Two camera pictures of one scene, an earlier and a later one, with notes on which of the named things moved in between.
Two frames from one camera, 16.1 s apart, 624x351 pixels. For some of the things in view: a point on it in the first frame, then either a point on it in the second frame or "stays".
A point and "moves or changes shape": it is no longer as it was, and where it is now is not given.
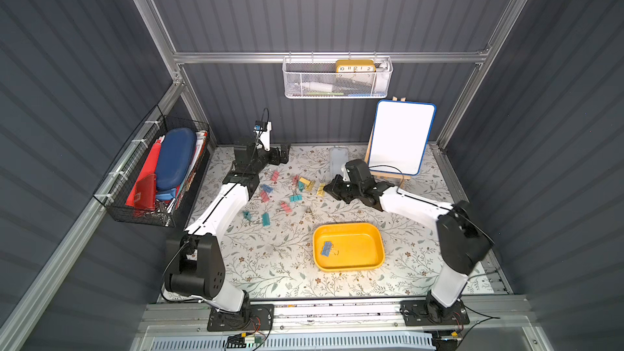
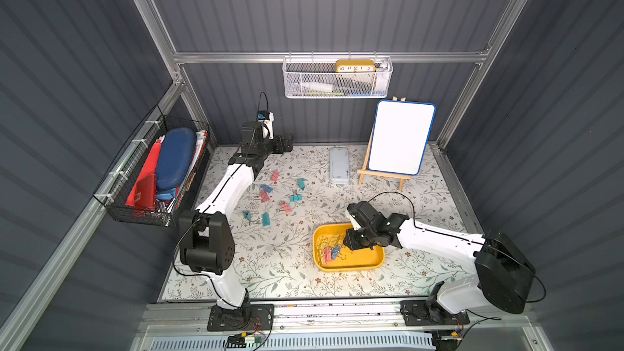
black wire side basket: (152, 181) stays
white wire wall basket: (337, 77) stays
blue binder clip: (327, 248) moves or changes shape
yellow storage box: (341, 246) stays
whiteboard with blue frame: (400, 136) stays
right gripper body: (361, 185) to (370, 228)
